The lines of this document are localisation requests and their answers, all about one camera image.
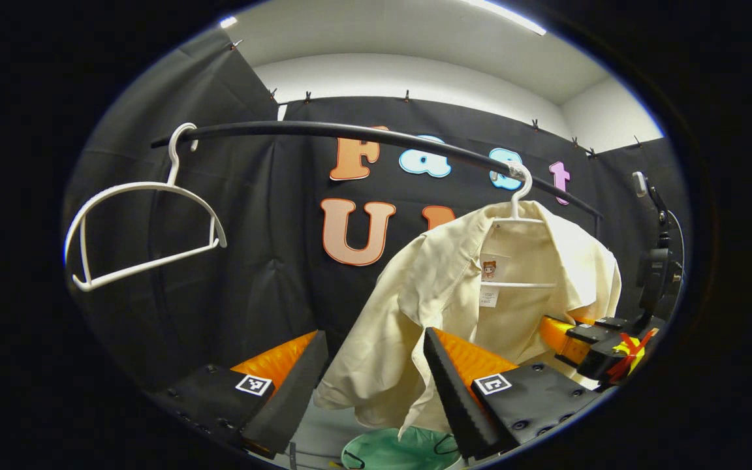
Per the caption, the black clothes rack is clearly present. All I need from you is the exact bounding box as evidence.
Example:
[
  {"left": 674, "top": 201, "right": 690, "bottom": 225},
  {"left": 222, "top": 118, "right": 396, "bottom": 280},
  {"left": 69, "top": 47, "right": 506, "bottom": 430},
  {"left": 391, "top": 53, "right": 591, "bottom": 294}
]
[{"left": 151, "top": 121, "right": 605, "bottom": 223}]

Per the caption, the cream shirt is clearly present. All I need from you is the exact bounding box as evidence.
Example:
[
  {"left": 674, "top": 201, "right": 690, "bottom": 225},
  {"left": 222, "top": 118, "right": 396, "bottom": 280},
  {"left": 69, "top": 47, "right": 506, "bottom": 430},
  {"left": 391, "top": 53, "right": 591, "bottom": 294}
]
[{"left": 314, "top": 200, "right": 623, "bottom": 439}]

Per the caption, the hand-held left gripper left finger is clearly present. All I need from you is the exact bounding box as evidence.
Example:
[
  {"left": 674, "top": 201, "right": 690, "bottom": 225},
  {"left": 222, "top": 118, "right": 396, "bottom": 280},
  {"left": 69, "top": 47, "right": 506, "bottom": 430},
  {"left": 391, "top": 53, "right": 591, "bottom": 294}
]
[{"left": 154, "top": 330, "right": 329, "bottom": 460}]

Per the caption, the black backdrop cloth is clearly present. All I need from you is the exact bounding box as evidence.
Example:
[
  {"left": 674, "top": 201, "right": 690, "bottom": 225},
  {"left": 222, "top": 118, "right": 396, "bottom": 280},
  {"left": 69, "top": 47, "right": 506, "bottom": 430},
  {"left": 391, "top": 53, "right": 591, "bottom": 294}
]
[{"left": 63, "top": 29, "right": 690, "bottom": 392}]

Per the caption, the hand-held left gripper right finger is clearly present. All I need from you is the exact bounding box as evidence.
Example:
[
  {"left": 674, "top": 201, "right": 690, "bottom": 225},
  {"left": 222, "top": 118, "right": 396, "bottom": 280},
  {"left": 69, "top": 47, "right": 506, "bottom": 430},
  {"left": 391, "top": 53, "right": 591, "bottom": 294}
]
[{"left": 422, "top": 328, "right": 602, "bottom": 461}]

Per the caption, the green laundry hamper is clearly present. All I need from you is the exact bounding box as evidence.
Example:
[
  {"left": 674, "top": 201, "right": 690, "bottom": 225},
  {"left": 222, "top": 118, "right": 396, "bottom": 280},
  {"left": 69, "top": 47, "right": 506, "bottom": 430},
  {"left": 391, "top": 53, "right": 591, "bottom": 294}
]
[{"left": 340, "top": 426, "right": 465, "bottom": 470}]

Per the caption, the white plastic hanger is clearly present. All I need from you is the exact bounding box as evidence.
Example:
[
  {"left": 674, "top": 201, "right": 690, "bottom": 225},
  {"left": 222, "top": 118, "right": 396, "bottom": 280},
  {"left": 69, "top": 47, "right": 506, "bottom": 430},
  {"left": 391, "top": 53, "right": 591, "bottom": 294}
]
[
  {"left": 480, "top": 163, "right": 556, "bottom": 289},
  {"left": 64, "top": 123, "right": 228, "bottom": 292}
]

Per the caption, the long ceiling light strip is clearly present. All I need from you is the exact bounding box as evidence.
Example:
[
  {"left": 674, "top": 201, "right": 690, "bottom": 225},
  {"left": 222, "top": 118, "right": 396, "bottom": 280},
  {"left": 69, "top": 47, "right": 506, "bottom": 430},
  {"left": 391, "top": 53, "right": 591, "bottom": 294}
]
[{"left": 461, "top": 0, "right": 546, "bottom": 37}]

